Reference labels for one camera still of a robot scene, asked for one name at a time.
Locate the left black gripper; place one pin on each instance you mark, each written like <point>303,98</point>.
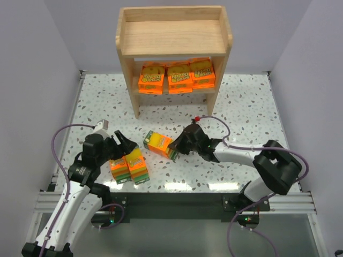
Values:
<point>118,144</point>

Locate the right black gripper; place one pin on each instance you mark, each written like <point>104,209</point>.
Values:
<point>186,141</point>

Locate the Sponge Daddy sponge pack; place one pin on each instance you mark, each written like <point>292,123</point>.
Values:
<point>137,166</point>
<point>120,170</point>
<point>159,144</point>

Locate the orange Scrub Daddy box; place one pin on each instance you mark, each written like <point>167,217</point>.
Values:
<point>202,72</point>
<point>151,78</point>
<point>179,77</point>

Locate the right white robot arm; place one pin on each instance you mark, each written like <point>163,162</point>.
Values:
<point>277,168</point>

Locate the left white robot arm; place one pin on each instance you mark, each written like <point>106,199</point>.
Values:
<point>82,197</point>

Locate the wooden two-tier shelf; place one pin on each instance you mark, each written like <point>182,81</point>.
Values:
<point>169,32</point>

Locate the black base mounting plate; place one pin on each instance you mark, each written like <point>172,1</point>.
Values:
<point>186,213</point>

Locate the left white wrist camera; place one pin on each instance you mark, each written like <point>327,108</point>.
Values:
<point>101,128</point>

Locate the aluminium frame rail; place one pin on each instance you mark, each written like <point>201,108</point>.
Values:
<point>293,203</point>

